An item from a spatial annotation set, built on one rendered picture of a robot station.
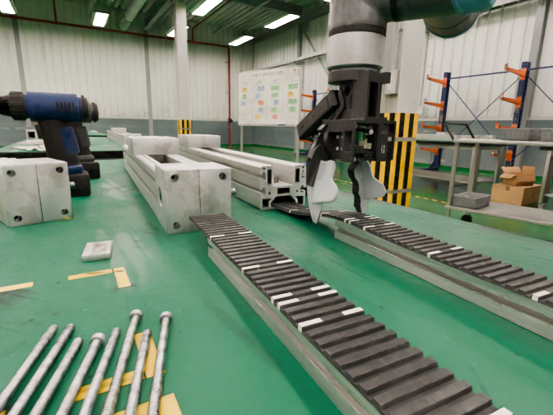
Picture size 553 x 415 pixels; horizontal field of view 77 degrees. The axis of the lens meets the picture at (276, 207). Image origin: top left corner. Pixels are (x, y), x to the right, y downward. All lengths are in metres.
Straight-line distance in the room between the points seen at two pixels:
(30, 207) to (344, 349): 0.56
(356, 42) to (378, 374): 0.39
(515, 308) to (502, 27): 8.91
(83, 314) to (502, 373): 0.32
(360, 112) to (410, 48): 3.49
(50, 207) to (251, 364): 0.49
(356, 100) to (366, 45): 0.07
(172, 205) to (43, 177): 0.23
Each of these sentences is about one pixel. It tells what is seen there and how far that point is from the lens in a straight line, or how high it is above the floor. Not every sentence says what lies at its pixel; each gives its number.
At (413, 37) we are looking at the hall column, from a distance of 4.00.
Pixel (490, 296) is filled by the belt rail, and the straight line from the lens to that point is 0.38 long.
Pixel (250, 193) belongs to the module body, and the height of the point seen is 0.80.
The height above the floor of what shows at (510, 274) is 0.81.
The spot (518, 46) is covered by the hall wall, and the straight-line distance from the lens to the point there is 8.90.
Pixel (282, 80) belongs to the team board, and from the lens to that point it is 6.48.
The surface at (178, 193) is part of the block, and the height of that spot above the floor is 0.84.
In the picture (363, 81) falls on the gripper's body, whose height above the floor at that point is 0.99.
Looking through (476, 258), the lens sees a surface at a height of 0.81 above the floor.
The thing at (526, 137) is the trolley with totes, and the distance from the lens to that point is 3.49.
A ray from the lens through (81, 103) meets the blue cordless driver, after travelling 0.89.
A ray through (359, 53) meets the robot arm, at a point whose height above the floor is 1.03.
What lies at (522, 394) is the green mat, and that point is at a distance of 0.29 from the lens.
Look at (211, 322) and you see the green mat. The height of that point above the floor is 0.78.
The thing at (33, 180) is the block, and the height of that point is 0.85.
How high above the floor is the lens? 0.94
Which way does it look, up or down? 13 degrees down
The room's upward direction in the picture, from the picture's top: 1 degrees clockwise
